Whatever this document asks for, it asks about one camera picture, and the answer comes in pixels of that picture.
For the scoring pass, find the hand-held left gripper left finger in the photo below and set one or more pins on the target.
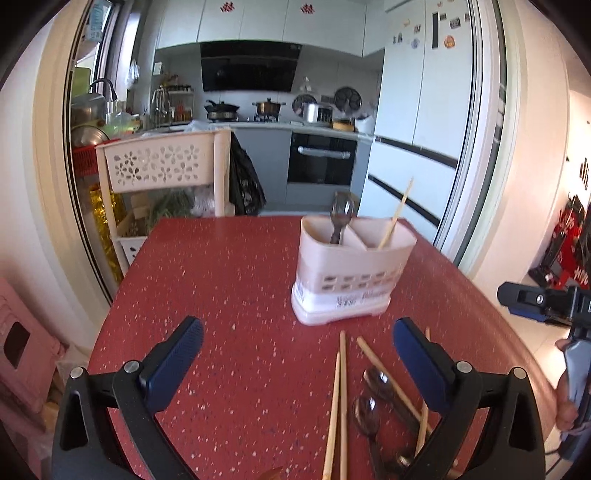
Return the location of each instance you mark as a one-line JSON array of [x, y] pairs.
[[178, 360]]

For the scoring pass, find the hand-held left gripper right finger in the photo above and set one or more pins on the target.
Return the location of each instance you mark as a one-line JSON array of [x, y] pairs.
[[418, 364]]

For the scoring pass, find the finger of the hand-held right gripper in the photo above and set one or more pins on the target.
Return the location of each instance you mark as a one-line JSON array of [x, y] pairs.
[[526, 300]]

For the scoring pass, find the wooden chopstick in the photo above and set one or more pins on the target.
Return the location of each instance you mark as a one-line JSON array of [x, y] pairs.
[[395, 217], [376, 360], [343, 392], [332, 415]]

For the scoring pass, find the metal spoon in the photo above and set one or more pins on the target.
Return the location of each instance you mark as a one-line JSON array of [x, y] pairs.
[[377, 382], [364, 415], [342, 217]]

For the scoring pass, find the dark translucent plastic spoon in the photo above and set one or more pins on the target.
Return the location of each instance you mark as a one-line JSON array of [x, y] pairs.
[[404, 459]]

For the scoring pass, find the white plastic utensil holder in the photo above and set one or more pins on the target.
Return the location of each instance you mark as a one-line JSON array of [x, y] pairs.
[[341, 286]]

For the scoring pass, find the person's right hand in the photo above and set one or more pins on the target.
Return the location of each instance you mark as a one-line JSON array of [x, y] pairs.
[[563, 406]]

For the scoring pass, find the red and black printed item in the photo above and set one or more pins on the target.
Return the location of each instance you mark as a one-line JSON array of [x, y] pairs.
[[565, 249]]

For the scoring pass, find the pink plastic stool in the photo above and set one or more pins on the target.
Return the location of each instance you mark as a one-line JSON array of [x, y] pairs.
[[27, 350]]

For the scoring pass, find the green vegetables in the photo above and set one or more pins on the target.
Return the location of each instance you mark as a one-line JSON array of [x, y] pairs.
[[171, 207]]

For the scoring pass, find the gold foil bag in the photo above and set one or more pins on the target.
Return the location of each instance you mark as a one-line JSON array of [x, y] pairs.
[[104, 221]]

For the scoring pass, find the metal spoon in holder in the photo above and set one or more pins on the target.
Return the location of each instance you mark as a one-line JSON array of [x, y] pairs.
[[342, 217]]

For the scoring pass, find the black plastic bag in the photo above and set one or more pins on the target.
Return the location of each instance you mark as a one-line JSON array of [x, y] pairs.
[[244, 180]]

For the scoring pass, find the white plastic storage rack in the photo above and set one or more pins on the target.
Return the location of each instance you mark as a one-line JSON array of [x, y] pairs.
[[152, 161]]

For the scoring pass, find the white refrigerator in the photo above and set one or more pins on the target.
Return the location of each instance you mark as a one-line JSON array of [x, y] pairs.
[[415, 115]]

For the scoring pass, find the red plastic basket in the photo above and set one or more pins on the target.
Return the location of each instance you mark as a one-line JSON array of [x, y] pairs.
[[85, 161]]

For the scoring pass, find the black built-in oven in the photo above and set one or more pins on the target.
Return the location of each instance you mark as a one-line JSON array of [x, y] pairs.
[[321, 159]]

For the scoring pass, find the spice rack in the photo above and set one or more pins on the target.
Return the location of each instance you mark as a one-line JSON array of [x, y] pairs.
[[178, 108]]

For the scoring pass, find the black wok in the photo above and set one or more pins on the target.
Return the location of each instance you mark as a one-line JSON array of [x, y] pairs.
[[221, 110]]

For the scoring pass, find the stainless steel basin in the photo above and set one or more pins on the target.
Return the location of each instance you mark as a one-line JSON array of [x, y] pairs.
[[87, 110]]

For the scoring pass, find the stainless steel pot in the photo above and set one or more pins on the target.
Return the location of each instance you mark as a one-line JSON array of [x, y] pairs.
[[268, 108]]

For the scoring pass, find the group of fridge magnets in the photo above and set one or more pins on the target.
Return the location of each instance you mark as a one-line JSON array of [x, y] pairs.
[[450, 41]]

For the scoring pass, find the round black perforated plate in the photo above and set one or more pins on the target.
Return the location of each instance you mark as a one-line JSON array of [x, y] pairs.
[[304, 102], [347, 98]]

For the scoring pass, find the kitchen faucet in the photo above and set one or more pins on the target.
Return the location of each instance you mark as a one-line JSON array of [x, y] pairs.
[[108, 85]]

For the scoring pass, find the green plastic container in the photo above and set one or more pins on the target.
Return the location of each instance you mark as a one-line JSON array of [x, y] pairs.
[[83, 81]]

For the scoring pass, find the black range hood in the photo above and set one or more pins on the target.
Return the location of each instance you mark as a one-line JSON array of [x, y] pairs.
[[249, 67]]

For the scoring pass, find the white upper cabinets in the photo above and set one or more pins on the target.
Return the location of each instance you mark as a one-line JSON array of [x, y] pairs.
[[258, 21]]

